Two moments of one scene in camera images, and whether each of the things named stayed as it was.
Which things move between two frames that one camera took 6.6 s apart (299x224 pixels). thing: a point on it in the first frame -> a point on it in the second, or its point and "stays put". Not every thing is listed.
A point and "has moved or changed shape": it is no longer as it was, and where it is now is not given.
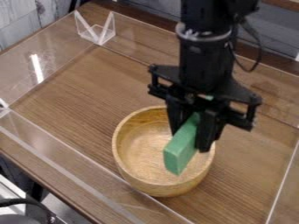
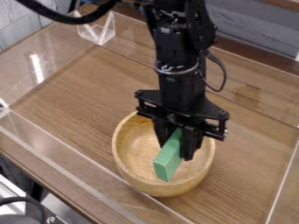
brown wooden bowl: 139,139 stays put
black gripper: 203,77 -> 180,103
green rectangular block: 182,145 has moved or changed shape
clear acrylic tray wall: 103,196 stays put
